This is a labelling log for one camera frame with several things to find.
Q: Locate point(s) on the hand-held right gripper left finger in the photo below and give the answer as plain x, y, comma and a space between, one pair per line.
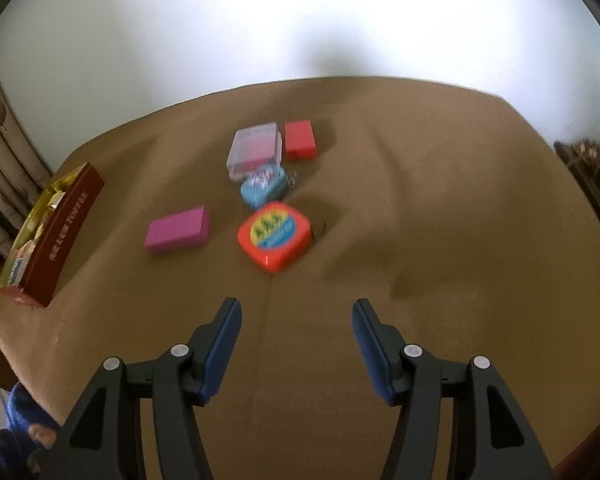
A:
220, 355

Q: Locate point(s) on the small metal clip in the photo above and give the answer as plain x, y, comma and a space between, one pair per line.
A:
293, 178

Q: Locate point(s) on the beige patterned curtain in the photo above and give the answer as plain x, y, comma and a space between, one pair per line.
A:
0, 160

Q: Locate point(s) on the yellow block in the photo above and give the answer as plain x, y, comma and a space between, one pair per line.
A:
55, 199

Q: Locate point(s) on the blue cloth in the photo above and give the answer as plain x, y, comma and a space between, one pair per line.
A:
20, 410

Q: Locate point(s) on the pink block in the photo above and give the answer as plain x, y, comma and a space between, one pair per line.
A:
177, 230

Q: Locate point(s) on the small blue box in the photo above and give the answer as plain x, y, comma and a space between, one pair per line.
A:
262, 190

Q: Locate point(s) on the red block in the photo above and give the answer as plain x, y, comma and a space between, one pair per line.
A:
299, 140

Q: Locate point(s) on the red tin box gold inside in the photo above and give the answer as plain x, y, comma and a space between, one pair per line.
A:
65, 240

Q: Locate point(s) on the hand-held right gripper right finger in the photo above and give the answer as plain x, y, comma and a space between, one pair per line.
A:
375, 355

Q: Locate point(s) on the orange rounded square box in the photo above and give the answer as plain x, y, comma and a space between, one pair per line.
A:
272, 240

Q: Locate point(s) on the long clear plastic box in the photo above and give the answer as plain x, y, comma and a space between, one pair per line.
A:
255, 150

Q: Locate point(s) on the cluttered dark shelf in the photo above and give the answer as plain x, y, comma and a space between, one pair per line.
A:
595, 160

